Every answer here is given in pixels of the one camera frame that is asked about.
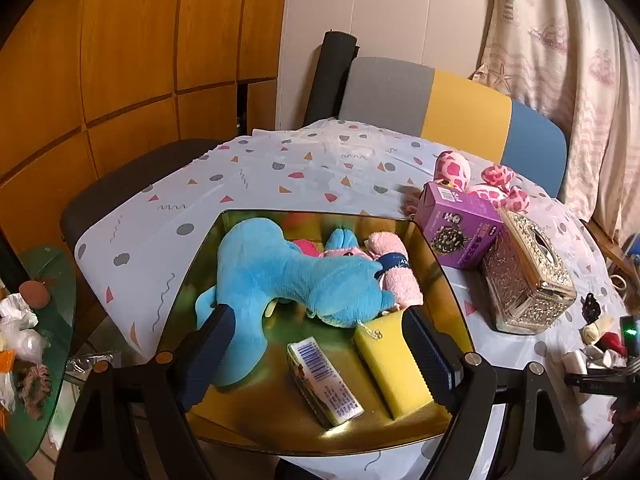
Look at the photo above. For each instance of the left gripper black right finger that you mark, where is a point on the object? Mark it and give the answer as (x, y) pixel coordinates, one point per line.
(436, 354)

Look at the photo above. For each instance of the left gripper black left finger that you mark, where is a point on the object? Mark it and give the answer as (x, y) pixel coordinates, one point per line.
(200, 354)

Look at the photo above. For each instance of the yellow sponge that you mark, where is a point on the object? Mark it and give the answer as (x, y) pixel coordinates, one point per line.
(382, 346)

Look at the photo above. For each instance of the blue plush toy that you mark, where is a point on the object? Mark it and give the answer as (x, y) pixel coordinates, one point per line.
(256, 265)

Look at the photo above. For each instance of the black braided beaded hair piece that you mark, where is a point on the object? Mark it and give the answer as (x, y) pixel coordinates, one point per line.
(591, 309)

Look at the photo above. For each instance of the rolled pink towel blue band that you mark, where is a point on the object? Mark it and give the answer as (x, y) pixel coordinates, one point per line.
(396, 276)

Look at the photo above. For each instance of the glittery gold tissue box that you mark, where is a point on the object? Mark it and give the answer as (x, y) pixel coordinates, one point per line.
(528, 282)

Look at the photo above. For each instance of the white blue tissue pack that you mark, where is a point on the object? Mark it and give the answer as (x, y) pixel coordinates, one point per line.
(321, 384)

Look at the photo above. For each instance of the purple cardboard box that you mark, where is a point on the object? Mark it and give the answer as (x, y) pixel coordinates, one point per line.
(459, 227)

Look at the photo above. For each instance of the patterned white tablecloth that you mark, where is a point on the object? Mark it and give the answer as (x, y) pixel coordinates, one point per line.
(136, 256)

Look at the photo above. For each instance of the pink small plush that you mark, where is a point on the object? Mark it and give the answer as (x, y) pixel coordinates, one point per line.
(341, 243)

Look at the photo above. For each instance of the green glass side table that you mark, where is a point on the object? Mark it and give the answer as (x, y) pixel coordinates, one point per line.
(52, 266)

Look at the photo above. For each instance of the pink spotted plush toy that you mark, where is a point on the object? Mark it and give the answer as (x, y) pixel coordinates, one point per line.
(496, 184)

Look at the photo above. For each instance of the dark upholstered stool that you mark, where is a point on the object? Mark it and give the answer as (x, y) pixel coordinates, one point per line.
(107, 193)

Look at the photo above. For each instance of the grey yellow blue chair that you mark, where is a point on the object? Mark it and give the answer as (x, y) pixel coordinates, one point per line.
(450, 110)

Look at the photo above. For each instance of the black rolled mat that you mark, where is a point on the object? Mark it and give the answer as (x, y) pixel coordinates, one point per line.
(336, 54)

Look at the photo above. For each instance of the pink patterned curtain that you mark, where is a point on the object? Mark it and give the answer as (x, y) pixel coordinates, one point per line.
(573, 62)

